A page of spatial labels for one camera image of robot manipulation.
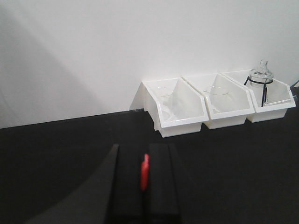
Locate right white storage bin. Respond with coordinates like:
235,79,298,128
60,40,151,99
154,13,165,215
222,70,296,123

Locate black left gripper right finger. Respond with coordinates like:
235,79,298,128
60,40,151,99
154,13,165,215
144,144,180,224

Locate white storage bin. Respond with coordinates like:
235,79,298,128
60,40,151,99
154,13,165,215
183,73,255,129
222,70,296,123
130,77,209,138

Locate round glass flask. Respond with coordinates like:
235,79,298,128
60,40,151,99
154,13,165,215
249,59,274,89

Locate middle white storage bin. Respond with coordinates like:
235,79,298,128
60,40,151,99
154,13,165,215
183,73,255,129

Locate black wire tripod stand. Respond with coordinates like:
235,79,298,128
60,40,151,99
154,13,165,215
244,76,273,107

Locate left white storage bin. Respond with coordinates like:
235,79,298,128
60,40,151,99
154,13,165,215
130,77,209,138

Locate clear glass beaker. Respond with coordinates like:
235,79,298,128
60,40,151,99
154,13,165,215
154,86,173,120

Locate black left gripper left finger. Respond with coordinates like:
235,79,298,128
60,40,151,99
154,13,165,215
27,144,142,224

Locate red plastic spoon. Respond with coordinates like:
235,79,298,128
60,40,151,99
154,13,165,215
140,154,150,192

